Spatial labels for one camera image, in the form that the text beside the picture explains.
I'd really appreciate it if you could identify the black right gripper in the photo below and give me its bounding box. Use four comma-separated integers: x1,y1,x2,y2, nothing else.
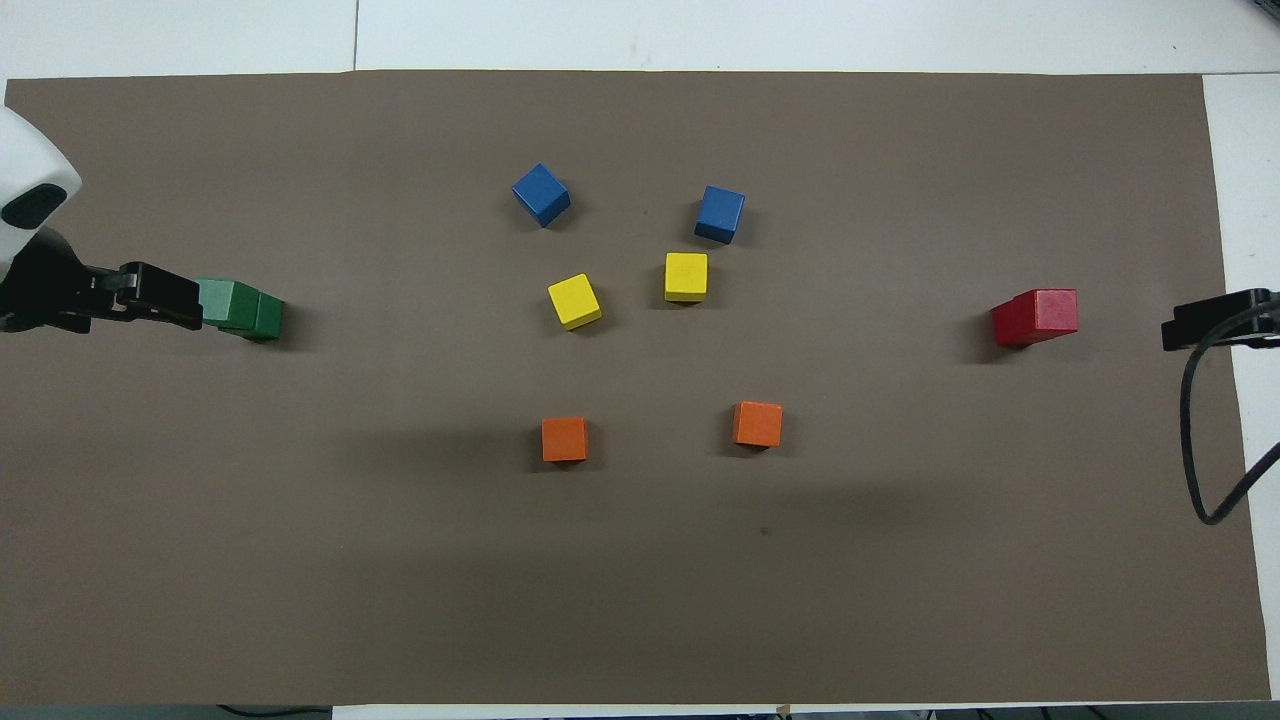
1162,288,1280,351

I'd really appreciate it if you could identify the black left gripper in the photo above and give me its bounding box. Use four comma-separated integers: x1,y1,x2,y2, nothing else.
0,225,204,334

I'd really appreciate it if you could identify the green wooden cube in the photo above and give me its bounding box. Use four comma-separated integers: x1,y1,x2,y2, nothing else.
222,292,285,343
197,278,263,332

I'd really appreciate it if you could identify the blue wooden cube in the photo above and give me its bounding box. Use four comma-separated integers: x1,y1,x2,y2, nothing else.
512,163,572,229
694,185,746,245

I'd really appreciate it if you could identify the yellow wooden cube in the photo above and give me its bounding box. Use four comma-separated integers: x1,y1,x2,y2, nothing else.
664,252,709,303
547,273,603,331

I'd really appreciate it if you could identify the orange wooden cube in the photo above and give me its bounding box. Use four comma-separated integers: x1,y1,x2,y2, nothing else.
541,416,590,463
731,400,784,449

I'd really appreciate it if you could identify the brown paper table mat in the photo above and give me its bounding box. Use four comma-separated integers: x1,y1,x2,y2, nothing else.
0,68,1271,707

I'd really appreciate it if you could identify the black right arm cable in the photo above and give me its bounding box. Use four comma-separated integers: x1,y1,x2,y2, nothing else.
1180,300,1280,526

